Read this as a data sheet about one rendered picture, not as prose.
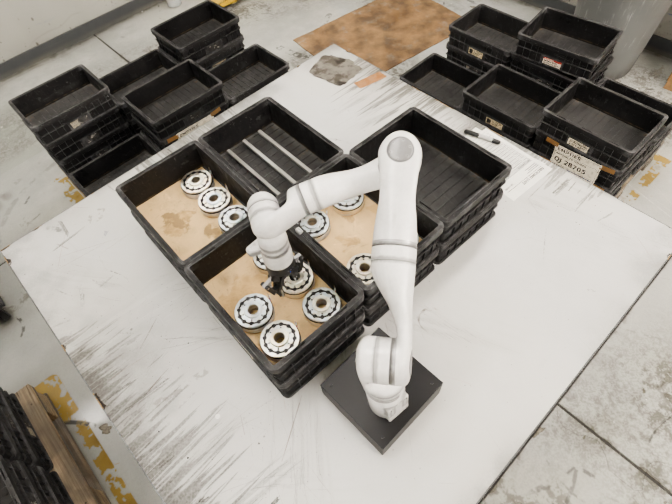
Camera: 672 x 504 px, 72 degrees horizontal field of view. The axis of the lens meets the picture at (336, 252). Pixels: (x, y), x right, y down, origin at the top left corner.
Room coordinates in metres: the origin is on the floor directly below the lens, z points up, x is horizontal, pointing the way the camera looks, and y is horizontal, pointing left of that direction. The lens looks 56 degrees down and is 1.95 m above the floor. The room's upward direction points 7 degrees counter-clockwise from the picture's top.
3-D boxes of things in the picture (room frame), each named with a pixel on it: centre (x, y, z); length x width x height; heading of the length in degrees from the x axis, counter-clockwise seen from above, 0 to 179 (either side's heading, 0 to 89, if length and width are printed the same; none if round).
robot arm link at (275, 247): (0.66, 0.15, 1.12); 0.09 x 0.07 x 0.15; 11
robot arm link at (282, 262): (0.66, 0.16, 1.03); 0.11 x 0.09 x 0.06; 41
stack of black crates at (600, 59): (2.01, -1.25, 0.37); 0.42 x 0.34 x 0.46; 38
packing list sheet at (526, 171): (1.15, -0.62, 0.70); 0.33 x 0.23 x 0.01; 38
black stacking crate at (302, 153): (1.13, 0.17, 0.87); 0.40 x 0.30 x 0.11; 36
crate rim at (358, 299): (0.63, 0.17, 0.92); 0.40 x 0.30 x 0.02; 36
